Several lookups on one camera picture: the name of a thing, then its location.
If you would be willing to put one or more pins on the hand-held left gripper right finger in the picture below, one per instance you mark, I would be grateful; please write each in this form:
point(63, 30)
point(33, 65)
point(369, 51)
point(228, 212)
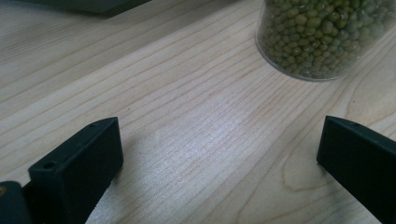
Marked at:
point(361, 161)

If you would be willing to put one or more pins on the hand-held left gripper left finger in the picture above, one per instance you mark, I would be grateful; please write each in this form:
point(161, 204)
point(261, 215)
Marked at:
point(77, 168)

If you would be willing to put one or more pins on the glass jar of green beans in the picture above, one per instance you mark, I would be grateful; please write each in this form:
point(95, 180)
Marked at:
point(311, 31)

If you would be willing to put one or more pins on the black corner shelf rack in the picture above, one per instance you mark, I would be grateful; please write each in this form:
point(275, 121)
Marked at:
point(93, 6)

